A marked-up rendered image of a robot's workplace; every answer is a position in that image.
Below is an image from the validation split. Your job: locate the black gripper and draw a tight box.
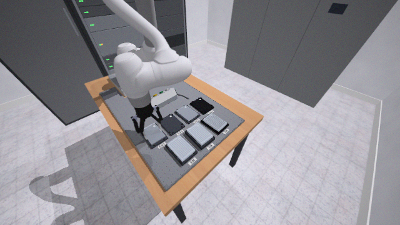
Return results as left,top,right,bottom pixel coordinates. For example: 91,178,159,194
131,103,163,139

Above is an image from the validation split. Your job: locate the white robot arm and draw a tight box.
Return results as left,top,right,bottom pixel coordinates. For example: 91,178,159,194
103,0,192,108

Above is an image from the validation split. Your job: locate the white button panel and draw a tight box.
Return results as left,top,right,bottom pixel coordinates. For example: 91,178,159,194
151,88,183,108

